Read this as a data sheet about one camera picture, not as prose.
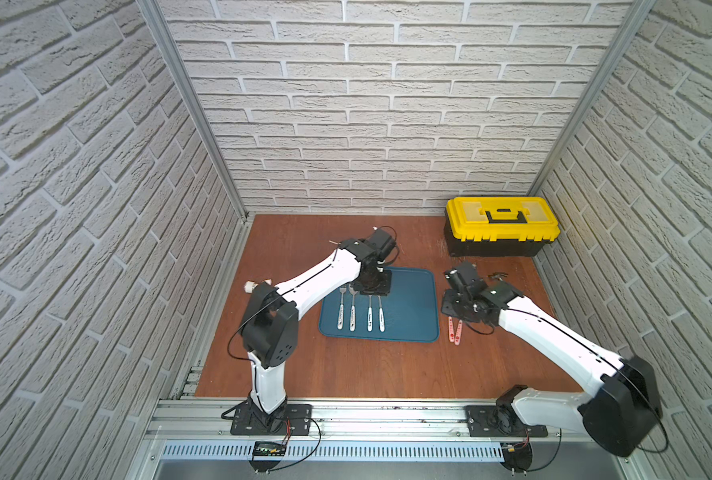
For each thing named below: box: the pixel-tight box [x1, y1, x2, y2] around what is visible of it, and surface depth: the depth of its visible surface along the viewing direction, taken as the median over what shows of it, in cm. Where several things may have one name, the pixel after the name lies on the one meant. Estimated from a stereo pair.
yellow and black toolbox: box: [444, 196, 561, 257], surface depth 98 cm
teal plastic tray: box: [319, 267, 440, 343], surface depth 92 cm
